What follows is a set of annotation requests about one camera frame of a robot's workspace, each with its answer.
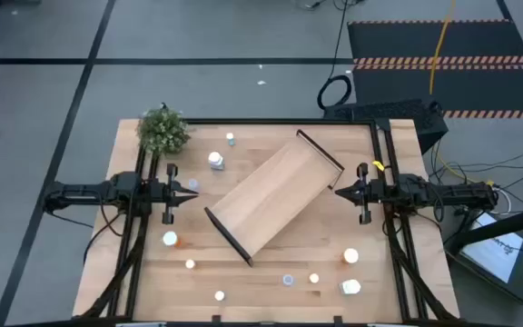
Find yellow floor cable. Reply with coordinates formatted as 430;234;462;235
428;0;457;95

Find white medicine bottle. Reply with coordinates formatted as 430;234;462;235
207;151;226;172
338;278;362;296

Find black metal stand bar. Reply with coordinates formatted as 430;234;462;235
446;203;523;255

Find large orange bottle white cap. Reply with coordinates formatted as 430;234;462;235
162;230;183;249
341;247;360;266

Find wooden shelf with black ends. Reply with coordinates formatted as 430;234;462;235
203;128;346;268

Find small green potted plant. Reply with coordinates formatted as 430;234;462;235
134;103;192;158

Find black cables with connector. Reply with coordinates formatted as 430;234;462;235
295;0;367;11

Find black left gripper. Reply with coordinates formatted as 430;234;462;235
145;163;199;226

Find black computer tower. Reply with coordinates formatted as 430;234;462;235
323;98;449;155

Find black coiled floor cable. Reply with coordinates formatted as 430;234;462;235
316;0;353;111

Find black hazard-striped floor mat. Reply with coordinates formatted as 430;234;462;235
346;18;523;120

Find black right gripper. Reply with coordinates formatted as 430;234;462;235
334;162;386;226

